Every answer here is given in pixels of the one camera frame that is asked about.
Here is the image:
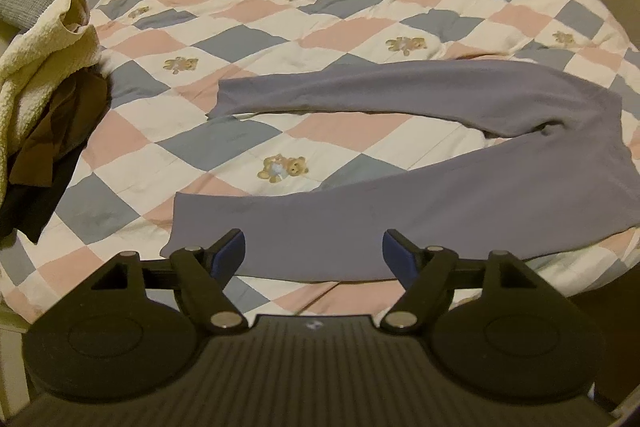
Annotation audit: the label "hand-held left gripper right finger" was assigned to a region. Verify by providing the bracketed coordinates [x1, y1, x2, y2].
[381, 229, 531, 334]

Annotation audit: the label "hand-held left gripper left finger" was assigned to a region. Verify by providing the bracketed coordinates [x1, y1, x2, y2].
[92, 229, 249, 334]

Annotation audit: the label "grey pants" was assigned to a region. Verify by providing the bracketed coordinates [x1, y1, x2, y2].
[160, 59, 640, 283]

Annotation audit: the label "black garment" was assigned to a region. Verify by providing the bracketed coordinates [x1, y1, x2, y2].
[0, 157, 76, 244]

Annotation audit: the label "brown garment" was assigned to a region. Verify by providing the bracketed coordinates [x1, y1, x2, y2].
[7, 69, 108, 188]

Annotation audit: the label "checkered bear print quilt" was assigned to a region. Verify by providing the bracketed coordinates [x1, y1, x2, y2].
[0, 0, 640, 323]

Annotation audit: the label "cream fleece garment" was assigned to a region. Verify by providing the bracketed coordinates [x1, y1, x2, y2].
[0, 0, 103, 188]

